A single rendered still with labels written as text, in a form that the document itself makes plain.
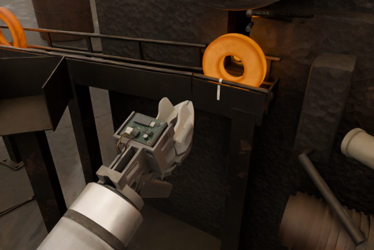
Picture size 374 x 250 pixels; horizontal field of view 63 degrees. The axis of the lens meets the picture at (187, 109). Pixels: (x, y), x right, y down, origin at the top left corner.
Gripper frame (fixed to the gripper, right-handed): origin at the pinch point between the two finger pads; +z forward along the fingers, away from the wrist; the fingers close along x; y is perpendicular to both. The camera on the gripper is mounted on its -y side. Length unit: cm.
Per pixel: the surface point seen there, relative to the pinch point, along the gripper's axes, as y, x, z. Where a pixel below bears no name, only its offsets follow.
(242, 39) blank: -1.4, -1.0, 24.7
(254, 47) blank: -2.8, -3.8, 24.4
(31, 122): -12.7, 43.4, -8.1
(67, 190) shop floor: -78, 74, -4
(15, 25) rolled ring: -10, 84, 22
